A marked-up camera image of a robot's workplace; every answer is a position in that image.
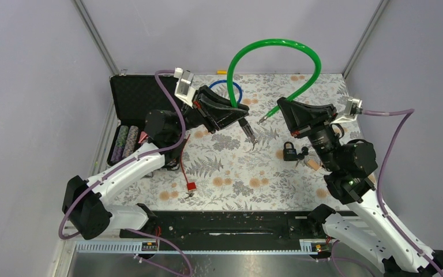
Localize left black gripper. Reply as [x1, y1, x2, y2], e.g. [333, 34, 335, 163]
[172, 86, 250, 136]

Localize floral table mat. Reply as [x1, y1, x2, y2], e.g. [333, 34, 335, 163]
[97, 73, 377, 212]

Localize green cable lock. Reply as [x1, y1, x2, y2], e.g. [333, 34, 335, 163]
[226, 38, 322, 107]

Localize black poker chip case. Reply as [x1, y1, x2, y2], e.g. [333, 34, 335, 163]
[107, 74, 175, 166]

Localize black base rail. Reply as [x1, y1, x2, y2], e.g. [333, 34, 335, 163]
[142, 211, 329, 252]

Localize blue cable lock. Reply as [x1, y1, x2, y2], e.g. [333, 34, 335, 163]
[208, 80, 243, 103]

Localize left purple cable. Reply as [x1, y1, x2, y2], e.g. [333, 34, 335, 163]
[58, 70, 196, 277]

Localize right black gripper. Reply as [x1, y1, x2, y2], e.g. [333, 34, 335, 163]
[275, 97, 340, 171]

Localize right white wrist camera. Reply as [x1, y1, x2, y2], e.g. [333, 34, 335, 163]
[331, 97, 363, 124]

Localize padlock keys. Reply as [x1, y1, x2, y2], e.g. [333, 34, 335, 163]
[295, 147, 313, 168]

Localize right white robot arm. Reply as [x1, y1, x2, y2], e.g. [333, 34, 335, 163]
[277, 97, 443, 276]

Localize red cable lock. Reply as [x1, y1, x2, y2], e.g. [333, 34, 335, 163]
[179, 135, 197, 198]

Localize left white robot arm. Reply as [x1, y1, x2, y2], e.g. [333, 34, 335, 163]
[62, 85, 249, 240]

